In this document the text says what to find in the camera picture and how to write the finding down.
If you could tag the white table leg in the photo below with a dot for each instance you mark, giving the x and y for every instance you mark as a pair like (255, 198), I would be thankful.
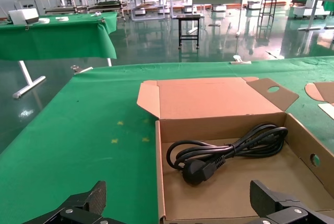
(28, 83)

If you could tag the green tablecloth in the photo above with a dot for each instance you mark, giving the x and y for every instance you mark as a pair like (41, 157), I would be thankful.
(78, 130)

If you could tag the green cloth on neighbouring table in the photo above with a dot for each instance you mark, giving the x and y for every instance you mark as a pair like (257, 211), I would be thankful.
(52, 38)

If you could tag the cardboard box with round hole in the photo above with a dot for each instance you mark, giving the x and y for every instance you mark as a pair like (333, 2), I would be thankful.
(208, 98)

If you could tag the white boxy appliance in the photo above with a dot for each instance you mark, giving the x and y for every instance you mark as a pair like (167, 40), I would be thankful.
(23, 16)

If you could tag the metal tablecloth clamp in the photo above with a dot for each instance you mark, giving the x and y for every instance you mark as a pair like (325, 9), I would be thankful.
(81, 70)
(240, 61)

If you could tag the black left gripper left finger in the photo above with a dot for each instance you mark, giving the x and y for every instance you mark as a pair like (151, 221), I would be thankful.
(86, 205)

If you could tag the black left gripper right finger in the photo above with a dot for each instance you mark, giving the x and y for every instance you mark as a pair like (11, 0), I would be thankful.
(276, 205)

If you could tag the cardboard box with rounded tabs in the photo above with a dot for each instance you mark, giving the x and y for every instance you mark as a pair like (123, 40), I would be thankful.
(326, 91)

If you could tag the black metal stool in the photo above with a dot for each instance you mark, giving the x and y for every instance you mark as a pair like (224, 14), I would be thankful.
(188, 17)

